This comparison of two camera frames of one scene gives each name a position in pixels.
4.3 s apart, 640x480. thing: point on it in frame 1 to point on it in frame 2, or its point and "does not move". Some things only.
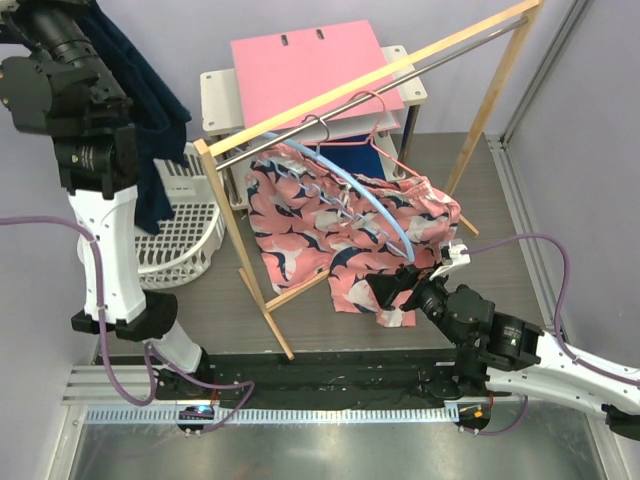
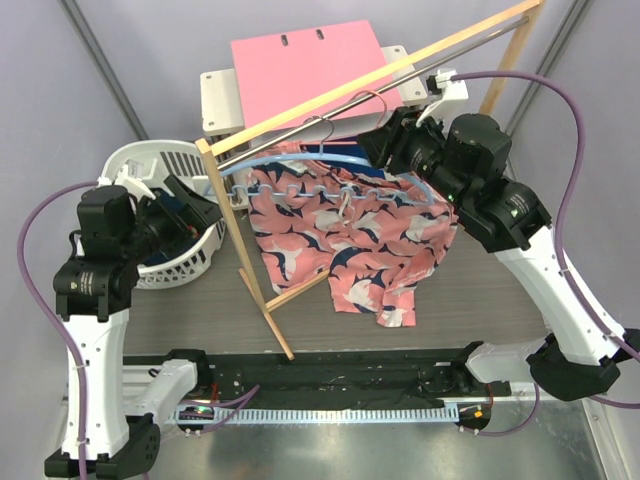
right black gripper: [385, 287] to [394, 138]
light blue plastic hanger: [346, 180] to [317, 193]
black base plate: [321, 377] does not move
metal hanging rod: [366, 97] does not move
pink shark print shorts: [311, 214] does not move
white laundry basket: [191, 244] does not move
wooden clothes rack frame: [520, 18] does not move
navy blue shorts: [156, 109] to [176, 231]
